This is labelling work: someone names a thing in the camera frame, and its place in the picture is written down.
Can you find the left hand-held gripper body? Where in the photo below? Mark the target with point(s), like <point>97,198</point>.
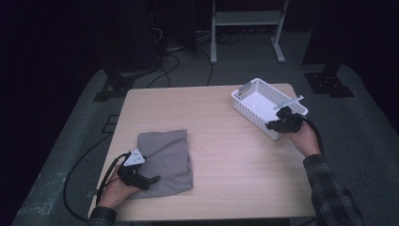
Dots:
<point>131,179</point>

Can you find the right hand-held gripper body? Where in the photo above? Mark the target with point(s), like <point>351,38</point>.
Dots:
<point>290,124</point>

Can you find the grey shorts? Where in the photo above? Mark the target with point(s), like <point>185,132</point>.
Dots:
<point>169,157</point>

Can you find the white plastic basket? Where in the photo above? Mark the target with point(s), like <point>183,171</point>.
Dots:
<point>254,105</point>

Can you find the person's left hand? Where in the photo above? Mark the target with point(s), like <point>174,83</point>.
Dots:
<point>114,193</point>

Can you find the person's right hand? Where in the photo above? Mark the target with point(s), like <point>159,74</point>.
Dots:
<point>306,141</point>

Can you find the grey tape strip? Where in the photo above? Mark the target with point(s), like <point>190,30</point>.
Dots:
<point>91,193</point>

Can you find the black stand base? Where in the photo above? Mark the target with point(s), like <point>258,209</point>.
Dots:
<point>117,85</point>
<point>327,84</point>

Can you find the white metal stand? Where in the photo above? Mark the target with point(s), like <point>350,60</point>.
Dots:
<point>244,18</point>

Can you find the dark equipment cabinet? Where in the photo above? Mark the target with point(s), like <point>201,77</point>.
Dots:
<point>131,37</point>

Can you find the black floor socket frame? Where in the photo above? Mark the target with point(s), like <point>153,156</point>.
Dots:
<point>106,131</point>

